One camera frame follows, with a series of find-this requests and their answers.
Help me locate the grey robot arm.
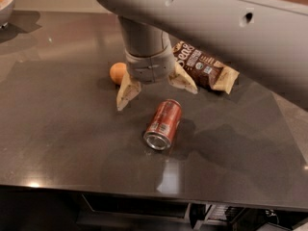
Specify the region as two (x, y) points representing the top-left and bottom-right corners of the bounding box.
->
(96, 0), (308, 109)

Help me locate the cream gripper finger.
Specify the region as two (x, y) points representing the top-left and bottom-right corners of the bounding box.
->
(116, 72), (141, 111)
(167, 63), (198, 94)

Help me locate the metal bowl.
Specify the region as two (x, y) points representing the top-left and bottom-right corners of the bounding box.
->
(0, 0), (15, 28)

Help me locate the orange fruit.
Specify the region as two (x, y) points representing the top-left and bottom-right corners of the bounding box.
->
(110, 63), (126, 85)

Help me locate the clutter under counter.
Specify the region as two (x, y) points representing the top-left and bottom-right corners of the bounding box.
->
(189, 204), (308, 231)

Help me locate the dark drawer under counter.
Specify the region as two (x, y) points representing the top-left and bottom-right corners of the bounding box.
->
(72, 193), (190, 228)

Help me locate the brown and cream chip bag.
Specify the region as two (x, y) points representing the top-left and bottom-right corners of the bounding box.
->
(173, 41), (239, 94)

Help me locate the red coke can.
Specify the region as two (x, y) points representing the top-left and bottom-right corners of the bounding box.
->
(143, 99), (182, 151)

